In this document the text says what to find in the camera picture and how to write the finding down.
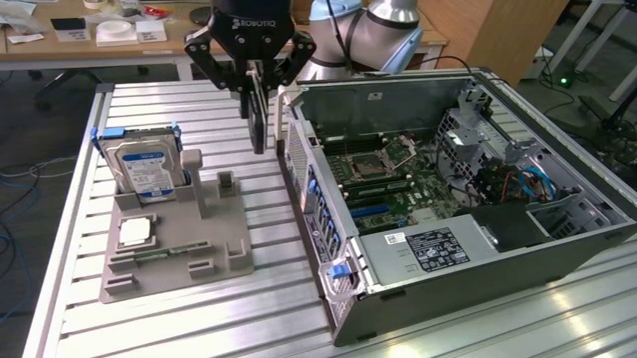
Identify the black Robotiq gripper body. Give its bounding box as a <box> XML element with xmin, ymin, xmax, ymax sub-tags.
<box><xmin>207</xmin><ymin>0</ymin><xmax>295</xmax><ymax>63</ymax></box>

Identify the low-profile graphics card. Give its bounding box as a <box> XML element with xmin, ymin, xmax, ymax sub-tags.
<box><xmin>237</xmin><ymin>59</ymin><xmax>271</xmax><ymax>156</ymax></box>

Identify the plain white card box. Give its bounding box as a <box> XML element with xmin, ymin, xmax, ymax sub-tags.
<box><xmin>134</xmin><ymin>20</ymin><xmax>169</xmax><ymax>44</ymax></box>

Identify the red packet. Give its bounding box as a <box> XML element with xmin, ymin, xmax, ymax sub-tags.
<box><xmin>141</xmin><ymin>4</ymin><xmax>173</xmax><ymax>19</ymax></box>

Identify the white box with tape roll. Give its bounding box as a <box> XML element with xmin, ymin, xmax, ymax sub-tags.
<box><xmin>94</xmin><ymin>20</ymin><xmax>140</xmax><ymax>48</ymax></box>

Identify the black RAM slot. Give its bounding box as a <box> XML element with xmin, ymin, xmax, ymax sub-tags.
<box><xmin>339</xmin><ymin>179</ymin><xmax>410</xmax><ymax>193</ymax></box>
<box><xmin>316</xmin><ymin>132</ymin><xmax>384</xmax><ymax>141</ymax></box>
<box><xmin>336</xmin><ymin>175</ymin><xmax>407</xmax><ymax>187</ymax></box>
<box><xmin>317</xmin><ymin>135</ymin><xmax>387</xmax><ymax>145</ymax></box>
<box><xmin>320</xmin><ymin>138</ymin><xmax>388</xmax><ymax>148</ymax></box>
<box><xmin>344</xmin><ymin>189</ymin><xmax>416</xmax><ymax>204</ymax></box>
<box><xmin>341</xmin><ymin>184</ymin><xmax>412</xmax><ymax>198</ymax></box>
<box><xmin>321</xmin><ymin>142</ymin><xmax>388</xmax><ymax>152</ymax></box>

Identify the wooden desk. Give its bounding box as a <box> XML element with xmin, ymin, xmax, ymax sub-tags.
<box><xmin>0</xmin><ymin>0</ymin><xmax>448</xmax><ymax>81</ymax></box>

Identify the white box with black lid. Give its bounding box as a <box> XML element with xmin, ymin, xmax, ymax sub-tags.
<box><xmin>50</xmin><ymin>17</ymin><xmax>92</xmax><ymax>43</ymax></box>

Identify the black office chair base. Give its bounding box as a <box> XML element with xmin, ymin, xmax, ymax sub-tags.
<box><xmin>26</xmin><ymin>66</ymin><xmax>150</xmax><ymax>111</ymax></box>

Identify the hard disk with blue rails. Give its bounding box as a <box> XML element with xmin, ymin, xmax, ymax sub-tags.
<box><xmin>90</xmin><ymin>121</ymin><xmax>193</xmax><ymax>205</ymax></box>

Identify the CPU socket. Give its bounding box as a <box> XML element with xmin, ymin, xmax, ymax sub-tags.
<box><xmin>345</xmin><ymin>152</ymin><xmax>387</xmax><ymax>178</ymax></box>

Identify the silver socket cover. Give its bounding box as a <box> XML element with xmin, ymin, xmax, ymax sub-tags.
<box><xmin>380</xmin><ymin>134</ymin><xmax>420</xmax><ymax>160</ymax></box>

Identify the clear plastic bag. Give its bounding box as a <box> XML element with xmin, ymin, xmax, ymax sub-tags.
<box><xmin>0</xmin><ymin>1</ymin><xmax>45</xmax><ymax>33</ymax></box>

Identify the metal drive cage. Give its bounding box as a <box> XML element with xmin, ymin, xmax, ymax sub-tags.
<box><xmin>430</xmin><ymin>84</ymin><xmax>543</xmax><ymax>210</ymax></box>

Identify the black expansion slot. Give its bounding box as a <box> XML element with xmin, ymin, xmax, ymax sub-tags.
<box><xmin>344</xmin><ymin>198</ymin><xmax>388</xmax><ymax>210</ymax></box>

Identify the wooden cabinet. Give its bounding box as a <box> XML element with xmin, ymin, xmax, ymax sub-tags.
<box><xmin>422</xmin><ymin>0</ymin><xmax>571</xmax><ymax>86</ymax></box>

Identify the blue expansion slot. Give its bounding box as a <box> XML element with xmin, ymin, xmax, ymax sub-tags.
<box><xmin>349</xmin><ymin>206</ymin><xmax>389</xmax><ymax>219</ymax></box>

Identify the green motherboard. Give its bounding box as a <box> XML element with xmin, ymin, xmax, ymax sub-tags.
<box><xmin>311</xmin><ymin>128</ymin><xmax>471</xmax><ymax>236</ymax></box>

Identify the grey parts rack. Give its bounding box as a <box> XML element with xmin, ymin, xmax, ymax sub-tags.
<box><xmin>98</xmin><ymin>148</ymin><xmax>253</xmax><ymax>305</ymax></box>

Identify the silver CPU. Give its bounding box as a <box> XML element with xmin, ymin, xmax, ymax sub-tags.
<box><xmin>117</xmin><ymin>219</ymin><xmax>153</xmax><ymax>247</ymax></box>

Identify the green RAM stick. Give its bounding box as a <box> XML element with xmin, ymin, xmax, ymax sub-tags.
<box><xmin>109</xmin><ymin>242</ymin><xmax>209</xmax><ymax>263</ymax></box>

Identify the grey power supply with label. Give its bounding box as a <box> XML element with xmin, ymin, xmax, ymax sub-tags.
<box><xmin>357</xmin><ymin>215</ymin><xmax>502</xmax><ymax>295</ymax></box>

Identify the black plastic cover block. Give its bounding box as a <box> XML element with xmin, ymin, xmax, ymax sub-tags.
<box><xmin>470</xmin><ymin>203</ymin><xmax>554</xmax><ymax>255</ymax></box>

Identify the black floor stand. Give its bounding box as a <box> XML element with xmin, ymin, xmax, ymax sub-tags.
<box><xmin>579</xmin><ymin>72</ymin><xmax>637</xmax><ymax>165</ymax></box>

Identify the metal disk bay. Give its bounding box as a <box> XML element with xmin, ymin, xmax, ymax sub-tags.
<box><xmin>524</xmin><ymin>188</ymin><xmax>626</xmax><ymax>242</ymax></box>

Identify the open dark grey PC case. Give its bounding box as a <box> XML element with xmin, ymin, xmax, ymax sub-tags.
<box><xmin>275</xmin><ymin>66</ymin><xmax>637</xmax><ymax>348</ymax></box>

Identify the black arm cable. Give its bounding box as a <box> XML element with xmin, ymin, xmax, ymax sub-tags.
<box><xmin>321</xmin><ymin>0</ymin><xmax>357</xmax><ymax>74</ymax></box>

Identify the black cable over case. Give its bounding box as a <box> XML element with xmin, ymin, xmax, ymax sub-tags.
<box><xmin>347</xmin><ymin>55</ymin><xmax>503</xmax><ymax>81</ymax></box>

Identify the black wire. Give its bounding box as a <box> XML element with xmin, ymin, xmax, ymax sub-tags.
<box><xmin>435</xmin><ymin>145</ymin><xmax>478</xmax><ymax>208</ymax></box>

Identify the grey floor cable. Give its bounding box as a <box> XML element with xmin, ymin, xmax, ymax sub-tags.
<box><xmin>0</xmin><ymin>154</ymin><xmax>78</xmax><ymax>178</ymax></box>

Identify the red wire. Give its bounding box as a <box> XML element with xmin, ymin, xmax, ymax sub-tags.
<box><xmin>499</xmin><ymin>171</ymin><xmax>518</xmax><ymax>202</ymax></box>

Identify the blue wire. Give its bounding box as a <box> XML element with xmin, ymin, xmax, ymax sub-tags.
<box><xmin>514</xmin><ymin>167</ymin><xmax>556</xmax><ymax>204</ymax></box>

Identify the blue floor cable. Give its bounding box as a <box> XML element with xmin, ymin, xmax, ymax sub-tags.
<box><xmin>0</xmin><ymin>175</ymin><xmax>36</xmax><ymax>325</ymax></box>

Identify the white desk frame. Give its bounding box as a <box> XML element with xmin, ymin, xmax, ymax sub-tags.
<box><xmin>544</xmin><ymin>0</ymin><xmax>637</xmax><ymax>101</ymax></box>

